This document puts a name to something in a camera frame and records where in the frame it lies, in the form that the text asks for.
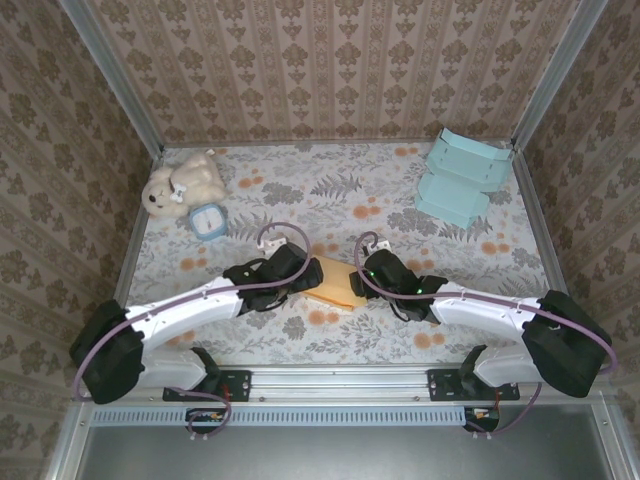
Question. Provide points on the orange paper box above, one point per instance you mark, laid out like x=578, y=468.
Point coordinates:
x=335, y=285

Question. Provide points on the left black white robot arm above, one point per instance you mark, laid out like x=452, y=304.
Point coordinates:
x=110, y=350

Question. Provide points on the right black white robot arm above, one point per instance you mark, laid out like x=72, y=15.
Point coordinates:
x=565, y=345

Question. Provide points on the small blue square clock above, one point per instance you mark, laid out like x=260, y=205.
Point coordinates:
x=207, y=222

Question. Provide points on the floral patterned table cover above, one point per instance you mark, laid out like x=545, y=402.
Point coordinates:
x=300, y=170

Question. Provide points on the cream plush dog toy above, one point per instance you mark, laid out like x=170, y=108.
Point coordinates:
x=195, y=175

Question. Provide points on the grey metal panel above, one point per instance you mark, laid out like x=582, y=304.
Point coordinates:
x=350, y=455

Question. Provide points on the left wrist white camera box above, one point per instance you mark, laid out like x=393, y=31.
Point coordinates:
x=272, y=244

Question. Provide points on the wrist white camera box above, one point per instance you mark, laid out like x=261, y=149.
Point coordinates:
x=272, y=244
x=381, y=246

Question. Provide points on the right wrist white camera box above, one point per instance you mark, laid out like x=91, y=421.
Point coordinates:
x=381, y=246

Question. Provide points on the aluminium mounting rail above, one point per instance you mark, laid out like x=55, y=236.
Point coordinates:
x=340, y=382

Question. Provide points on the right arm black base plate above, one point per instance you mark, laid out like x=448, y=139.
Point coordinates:
x=440, y=385

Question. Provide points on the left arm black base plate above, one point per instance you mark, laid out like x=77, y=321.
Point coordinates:
x=240, y=385

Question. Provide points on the aluminium side rail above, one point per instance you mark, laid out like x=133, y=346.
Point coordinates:
x=549, y=250
x=137, y=235

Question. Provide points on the aluminium frame post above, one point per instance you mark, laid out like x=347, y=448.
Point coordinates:
x=114, y=75
x=557, y=75

